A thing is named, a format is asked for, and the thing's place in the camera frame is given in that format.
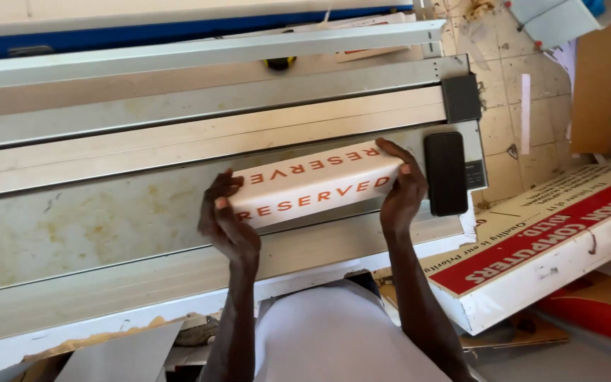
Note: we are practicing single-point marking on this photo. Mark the person's right hand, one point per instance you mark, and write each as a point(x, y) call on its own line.
point(403, 199)

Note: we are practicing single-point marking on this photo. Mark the person's left hand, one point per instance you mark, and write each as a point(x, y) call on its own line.
point(226, 225)

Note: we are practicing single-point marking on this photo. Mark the white table sign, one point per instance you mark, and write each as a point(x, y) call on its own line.
point(313, 183)

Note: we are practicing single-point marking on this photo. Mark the black smartphone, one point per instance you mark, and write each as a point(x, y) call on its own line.
point(445, 173)

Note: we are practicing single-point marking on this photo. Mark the grey metal bending machine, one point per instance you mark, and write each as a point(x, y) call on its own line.
point(189, 175)

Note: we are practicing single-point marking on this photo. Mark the white and red signboard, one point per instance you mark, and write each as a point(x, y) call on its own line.
point(544, 244)

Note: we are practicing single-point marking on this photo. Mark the white paper strip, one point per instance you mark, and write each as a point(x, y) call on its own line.
point(525, 113)

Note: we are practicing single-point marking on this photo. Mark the person's white shirt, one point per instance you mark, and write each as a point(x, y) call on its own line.
point(337, 339)

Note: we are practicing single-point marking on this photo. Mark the yellow and black tape measure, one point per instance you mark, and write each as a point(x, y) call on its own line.
point(279, 63)

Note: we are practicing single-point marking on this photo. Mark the grey metal sheet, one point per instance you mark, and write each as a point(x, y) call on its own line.
point(117, 358)

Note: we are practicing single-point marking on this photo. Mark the blue and white board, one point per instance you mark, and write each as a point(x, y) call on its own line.
point(167, 24)

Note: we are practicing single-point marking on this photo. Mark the brown cardboard sheet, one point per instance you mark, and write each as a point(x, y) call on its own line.
point(594, 90)

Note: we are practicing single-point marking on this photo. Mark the light blue box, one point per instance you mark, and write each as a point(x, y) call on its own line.
point(555, 18)

